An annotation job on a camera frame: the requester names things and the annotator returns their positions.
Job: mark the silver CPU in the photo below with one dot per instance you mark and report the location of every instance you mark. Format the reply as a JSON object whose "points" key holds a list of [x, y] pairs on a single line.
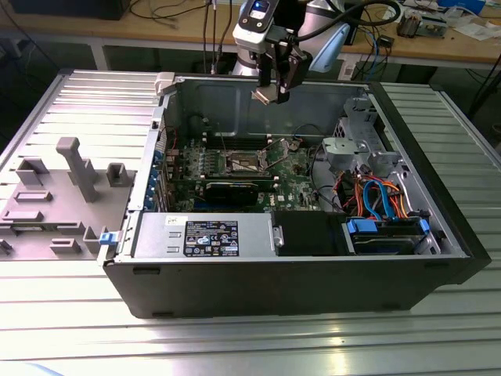
{"points": [[262, 95]]}

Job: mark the thin metal locking lever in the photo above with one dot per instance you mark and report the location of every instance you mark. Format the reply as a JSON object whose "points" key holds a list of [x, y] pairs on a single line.
{"points": [[224, 143]]}

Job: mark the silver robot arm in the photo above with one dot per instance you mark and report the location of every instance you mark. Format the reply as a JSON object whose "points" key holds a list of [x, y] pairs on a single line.
{"points": [[317, 15]]}

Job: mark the RAM slot white clips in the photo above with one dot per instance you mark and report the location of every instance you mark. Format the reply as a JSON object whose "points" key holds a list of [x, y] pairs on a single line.
{"points": [[242, 143], [242, 137]]}

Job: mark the CPU socket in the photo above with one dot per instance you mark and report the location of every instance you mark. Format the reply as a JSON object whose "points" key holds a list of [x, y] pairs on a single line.
{"points": [[242, 162]]}

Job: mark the finned CPU cooler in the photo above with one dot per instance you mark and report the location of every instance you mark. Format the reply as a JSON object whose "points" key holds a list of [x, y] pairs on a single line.
{"points": [[409, 25]]}

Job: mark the white label sheet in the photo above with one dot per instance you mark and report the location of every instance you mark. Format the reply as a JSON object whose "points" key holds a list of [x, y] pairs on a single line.
{"points": [[347, 70]]}

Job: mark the round coin battery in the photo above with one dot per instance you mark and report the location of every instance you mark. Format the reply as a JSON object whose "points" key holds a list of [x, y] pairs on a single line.
{"points": [[295, 147]]}

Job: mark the tall black device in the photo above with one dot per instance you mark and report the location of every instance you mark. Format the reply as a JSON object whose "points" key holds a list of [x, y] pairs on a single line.
{"points": [[358, 29]]}

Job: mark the silver metal drive cage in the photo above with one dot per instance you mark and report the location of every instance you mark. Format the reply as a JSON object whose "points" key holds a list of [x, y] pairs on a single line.
{"points": [[344, 150]]}

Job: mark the small black adapter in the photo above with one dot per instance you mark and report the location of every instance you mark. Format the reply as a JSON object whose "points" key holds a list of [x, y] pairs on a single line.
{"points": [[386, 41]]}

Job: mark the green motherboard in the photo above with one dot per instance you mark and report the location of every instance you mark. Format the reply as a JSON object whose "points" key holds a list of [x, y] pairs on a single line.
{"points": [[289, 188]]}

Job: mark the grey case release latch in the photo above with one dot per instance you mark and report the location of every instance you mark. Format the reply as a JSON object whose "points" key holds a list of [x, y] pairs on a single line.
{"points": [[164, 82]]}

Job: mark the wooden workbench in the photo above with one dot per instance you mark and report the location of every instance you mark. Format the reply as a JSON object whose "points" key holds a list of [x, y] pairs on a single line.
{"points": [[164, 31]]}

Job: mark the black graphics card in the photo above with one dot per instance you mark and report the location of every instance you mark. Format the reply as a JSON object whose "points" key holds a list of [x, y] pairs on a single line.
{"points": [[231, 194]]}

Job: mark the silver metal device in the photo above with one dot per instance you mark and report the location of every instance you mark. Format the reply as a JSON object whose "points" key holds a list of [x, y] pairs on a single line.
{"points": [[434, 27]]}

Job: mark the black plastic air shroud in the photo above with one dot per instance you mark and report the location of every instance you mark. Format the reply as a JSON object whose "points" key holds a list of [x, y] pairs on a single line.
{"points": [[305, 233]]}

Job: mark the blue box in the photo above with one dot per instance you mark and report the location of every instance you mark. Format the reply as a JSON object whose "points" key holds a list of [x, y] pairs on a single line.
{"points": [[462, 4]]}

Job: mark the white papers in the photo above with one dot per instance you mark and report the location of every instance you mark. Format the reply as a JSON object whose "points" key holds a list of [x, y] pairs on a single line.
{"points": [[477, 31]]}

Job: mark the hard disk blue carrier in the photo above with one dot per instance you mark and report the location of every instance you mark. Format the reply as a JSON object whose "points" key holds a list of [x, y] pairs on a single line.
{"points": [[375, 243]]}

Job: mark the silver power supply unit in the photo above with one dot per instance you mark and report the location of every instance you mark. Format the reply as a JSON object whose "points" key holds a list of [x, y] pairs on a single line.
{"points": [[156, 235]]}

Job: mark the black PC case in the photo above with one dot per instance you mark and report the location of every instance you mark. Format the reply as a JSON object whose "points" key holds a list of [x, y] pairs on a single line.
{"points": [[274, 282]]}

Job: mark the black box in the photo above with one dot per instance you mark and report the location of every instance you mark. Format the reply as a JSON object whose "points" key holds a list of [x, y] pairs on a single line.
{"points": [[78, 8]]}

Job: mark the blue case latch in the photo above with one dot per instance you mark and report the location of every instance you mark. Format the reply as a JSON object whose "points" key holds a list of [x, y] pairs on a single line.
{"points": [[107, 239]]}

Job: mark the grey parts rack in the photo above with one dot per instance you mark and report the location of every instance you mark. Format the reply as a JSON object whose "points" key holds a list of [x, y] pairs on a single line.
{"points": [[58, 219]]}

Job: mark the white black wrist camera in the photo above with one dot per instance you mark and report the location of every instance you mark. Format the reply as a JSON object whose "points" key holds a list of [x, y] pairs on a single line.
{"points": [[254, 23]]}

